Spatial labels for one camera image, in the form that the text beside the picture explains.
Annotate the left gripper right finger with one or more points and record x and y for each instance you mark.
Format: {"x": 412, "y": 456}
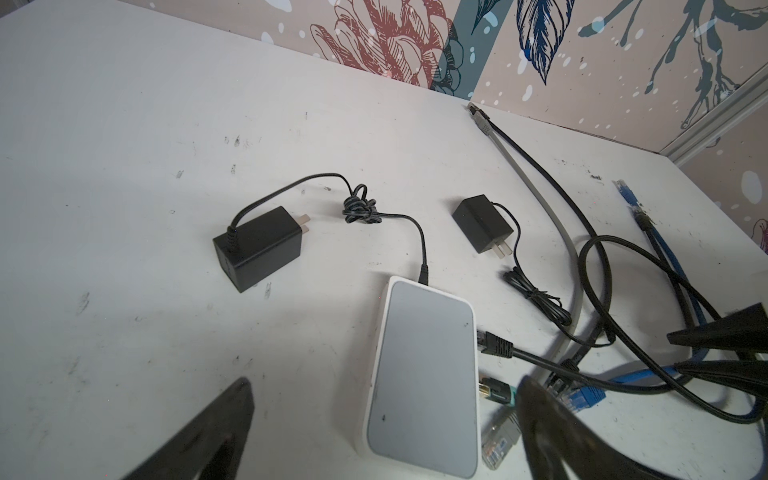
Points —
{"x": 558, "y": 445}

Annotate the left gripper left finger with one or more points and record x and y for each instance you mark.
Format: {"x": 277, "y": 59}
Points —
{"x": 211, "y": 445}

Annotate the white network switch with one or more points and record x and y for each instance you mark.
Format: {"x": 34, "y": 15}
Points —
{"x": 420, "y": 408}

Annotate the black power adapter with cord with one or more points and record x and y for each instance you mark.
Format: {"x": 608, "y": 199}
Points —
{"x": 249, "y": 251}

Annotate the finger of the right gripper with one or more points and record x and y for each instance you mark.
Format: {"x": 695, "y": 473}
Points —
{"x": 741, "y": 331}
{"x": 748, "y": 376}

